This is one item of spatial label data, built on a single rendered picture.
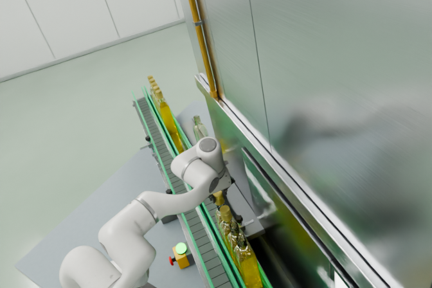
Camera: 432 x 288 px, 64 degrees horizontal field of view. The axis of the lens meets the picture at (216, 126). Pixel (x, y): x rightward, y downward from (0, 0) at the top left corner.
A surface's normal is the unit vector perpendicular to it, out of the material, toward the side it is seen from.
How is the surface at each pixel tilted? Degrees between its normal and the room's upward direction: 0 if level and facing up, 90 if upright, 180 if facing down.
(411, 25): 90
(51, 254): 0
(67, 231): 0
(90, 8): 90
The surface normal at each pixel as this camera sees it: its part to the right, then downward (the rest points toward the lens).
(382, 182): -0.91, 0.36
